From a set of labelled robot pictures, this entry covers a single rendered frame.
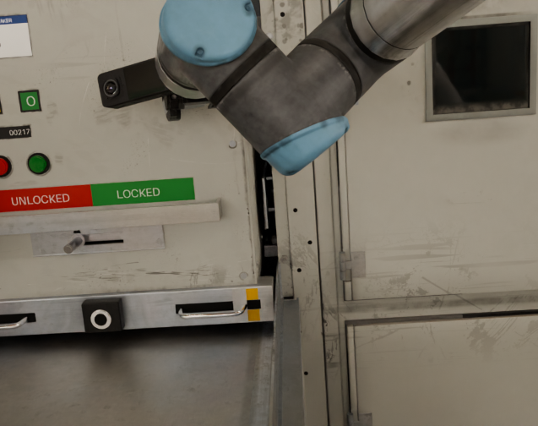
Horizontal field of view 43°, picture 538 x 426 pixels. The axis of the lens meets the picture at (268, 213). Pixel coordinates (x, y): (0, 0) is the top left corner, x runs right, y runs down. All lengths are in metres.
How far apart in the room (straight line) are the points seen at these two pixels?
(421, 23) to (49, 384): 0.70
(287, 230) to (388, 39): 0.57
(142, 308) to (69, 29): 0.44
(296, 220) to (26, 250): 0.45
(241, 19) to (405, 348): 0.76
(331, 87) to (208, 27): 0.14
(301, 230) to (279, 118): 0.54
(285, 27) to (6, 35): 0.43
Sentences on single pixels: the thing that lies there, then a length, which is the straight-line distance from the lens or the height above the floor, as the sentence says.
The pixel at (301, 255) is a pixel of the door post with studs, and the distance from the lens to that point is 1.21.
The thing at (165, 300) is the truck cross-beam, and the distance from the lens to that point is 1.10.
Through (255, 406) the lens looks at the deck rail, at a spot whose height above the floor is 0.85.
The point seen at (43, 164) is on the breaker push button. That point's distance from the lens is 1.09.
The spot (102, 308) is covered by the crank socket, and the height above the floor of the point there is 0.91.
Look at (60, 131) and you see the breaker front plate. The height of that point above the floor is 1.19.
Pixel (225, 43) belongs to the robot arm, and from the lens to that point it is 0.67.
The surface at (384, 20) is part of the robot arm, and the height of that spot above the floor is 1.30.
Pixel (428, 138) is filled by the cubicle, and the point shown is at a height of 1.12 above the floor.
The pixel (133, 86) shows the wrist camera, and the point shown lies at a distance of 0.89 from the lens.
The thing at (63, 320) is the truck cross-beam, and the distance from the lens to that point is 1.15.
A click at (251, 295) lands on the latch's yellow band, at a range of 1.08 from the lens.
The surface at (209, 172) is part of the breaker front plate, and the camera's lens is 1.04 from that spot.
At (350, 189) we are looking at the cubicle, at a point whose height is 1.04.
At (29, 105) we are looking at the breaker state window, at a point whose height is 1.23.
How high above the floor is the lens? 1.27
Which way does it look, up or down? 13 degrees down
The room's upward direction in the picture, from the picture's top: 4 degrees counter-clockwise
